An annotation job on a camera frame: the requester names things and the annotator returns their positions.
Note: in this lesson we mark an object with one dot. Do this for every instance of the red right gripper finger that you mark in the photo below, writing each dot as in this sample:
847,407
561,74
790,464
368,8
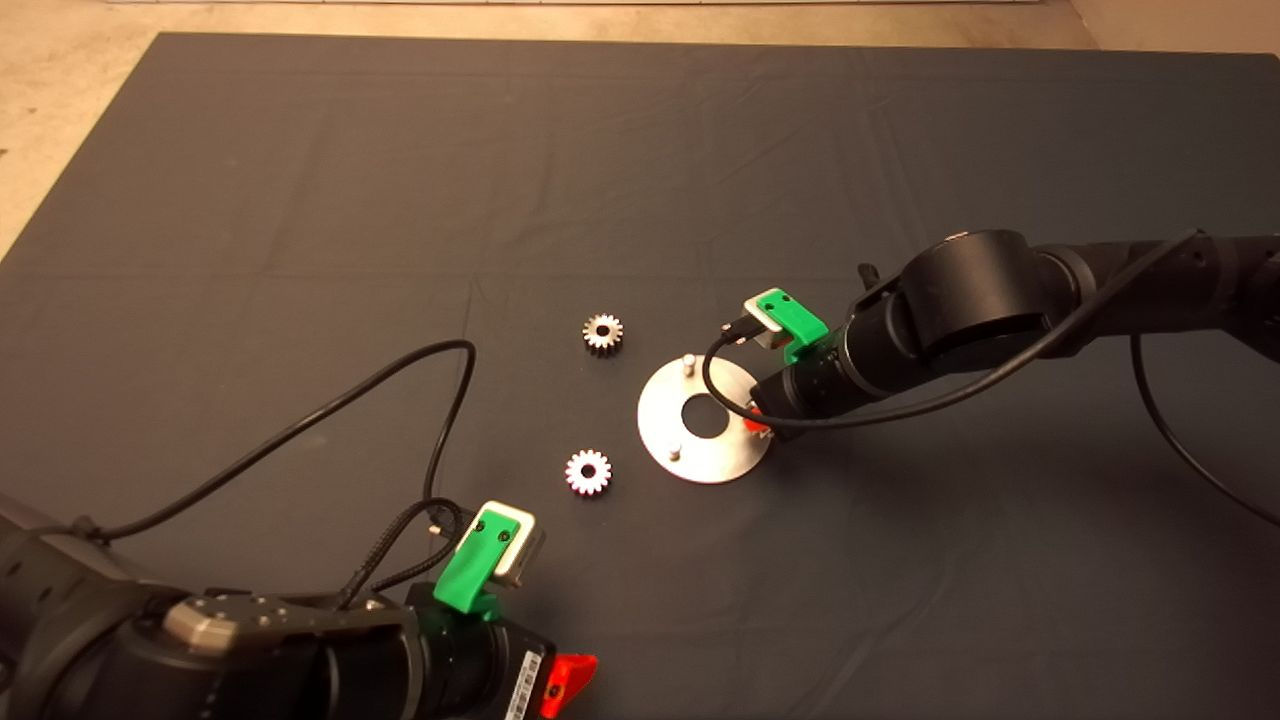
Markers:
756,420

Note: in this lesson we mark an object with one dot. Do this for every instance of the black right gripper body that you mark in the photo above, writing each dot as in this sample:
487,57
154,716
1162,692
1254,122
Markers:
810,390

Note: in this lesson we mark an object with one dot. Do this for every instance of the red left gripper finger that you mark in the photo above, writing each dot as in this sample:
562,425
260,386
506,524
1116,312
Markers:
570,675

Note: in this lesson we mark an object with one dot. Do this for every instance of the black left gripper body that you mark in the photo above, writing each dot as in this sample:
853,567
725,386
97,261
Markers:
480,675

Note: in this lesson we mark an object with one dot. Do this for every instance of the round metal carrier plate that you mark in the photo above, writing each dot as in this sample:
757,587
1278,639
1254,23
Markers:
700,465

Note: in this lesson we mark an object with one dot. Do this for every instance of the small steel planetary gear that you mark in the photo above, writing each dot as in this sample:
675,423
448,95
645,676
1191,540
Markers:
575,473
612,336

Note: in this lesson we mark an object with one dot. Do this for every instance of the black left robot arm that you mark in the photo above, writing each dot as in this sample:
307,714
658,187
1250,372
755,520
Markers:
100,640

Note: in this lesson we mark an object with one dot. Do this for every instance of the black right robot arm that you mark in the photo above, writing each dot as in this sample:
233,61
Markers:
980,290

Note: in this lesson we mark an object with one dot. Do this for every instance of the dark grey table cloth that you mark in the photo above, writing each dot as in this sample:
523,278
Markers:
640,180

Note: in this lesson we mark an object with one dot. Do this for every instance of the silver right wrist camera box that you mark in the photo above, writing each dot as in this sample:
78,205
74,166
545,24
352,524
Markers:
765,325

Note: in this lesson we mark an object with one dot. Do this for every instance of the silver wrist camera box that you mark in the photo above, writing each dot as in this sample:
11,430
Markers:
765,325
528,555

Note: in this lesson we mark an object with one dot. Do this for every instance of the green right camera mount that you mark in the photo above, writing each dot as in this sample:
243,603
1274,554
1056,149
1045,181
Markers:
795,312

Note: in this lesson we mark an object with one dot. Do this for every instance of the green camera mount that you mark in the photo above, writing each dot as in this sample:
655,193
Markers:
795,312
470,570

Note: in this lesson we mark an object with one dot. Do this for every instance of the green left camera mount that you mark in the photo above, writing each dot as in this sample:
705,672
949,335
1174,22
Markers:
470,570

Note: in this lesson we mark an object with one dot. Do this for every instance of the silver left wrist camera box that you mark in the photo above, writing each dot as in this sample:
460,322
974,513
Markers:
528,555

